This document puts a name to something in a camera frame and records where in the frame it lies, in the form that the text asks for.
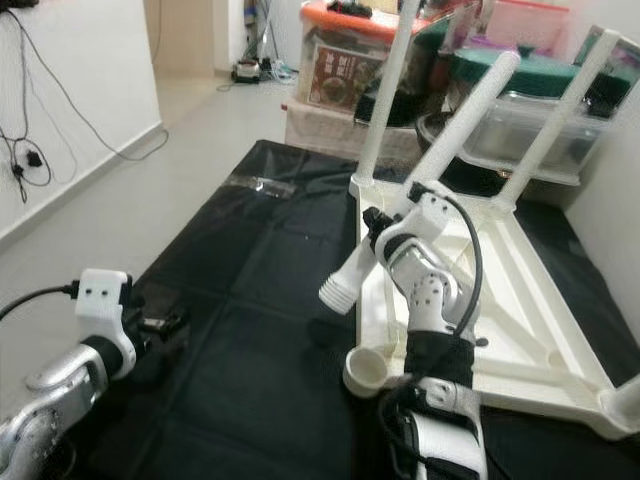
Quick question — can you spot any clear tape strip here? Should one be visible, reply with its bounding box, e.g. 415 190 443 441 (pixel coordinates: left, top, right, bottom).
225 175 298 198

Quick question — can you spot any beige patterned cloth cover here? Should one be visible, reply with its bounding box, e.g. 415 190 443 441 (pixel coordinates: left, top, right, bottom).
285 95 421 166

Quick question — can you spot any white plastic children table top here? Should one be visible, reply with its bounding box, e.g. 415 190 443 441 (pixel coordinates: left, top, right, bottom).
343 175 640 441

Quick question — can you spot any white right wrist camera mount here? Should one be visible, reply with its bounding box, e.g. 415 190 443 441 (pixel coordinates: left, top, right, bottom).
380 185 461 266

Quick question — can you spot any black wok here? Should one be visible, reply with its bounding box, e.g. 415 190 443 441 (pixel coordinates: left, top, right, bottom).
415 110 501 191

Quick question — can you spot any clear storage box orange lid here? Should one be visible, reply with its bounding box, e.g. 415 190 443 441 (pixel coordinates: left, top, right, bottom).
295 0 406 111

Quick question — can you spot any green round pot lid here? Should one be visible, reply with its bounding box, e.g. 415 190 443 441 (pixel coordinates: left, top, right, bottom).
450 45 586 99

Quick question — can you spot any pink plastic container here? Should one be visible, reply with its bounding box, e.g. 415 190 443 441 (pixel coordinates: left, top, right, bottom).
480 0 571 51

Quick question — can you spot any dark curved metal sheet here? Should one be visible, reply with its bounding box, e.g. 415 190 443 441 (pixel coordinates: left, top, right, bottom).
355 20 451 126

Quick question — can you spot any tangled floor cable bundle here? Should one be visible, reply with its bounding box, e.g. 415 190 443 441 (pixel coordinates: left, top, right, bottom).
220 55 301 93

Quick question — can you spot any black wall cable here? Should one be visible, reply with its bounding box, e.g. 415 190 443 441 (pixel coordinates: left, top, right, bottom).
0 10 171 206

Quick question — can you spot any black tablecloth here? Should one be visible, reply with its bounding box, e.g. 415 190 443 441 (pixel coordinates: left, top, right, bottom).
60 140 640 480

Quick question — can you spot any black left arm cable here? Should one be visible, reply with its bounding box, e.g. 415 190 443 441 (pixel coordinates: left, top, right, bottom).
0 283 83 321

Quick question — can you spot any dark printed picture box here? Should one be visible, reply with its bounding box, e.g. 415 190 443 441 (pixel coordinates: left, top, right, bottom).
575 25 640 111

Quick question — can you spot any clear plastic container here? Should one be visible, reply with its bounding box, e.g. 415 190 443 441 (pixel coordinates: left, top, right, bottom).
460 90 611 181

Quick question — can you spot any white appliance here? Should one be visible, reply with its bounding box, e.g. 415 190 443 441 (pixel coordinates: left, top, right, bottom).
265 0 306 66

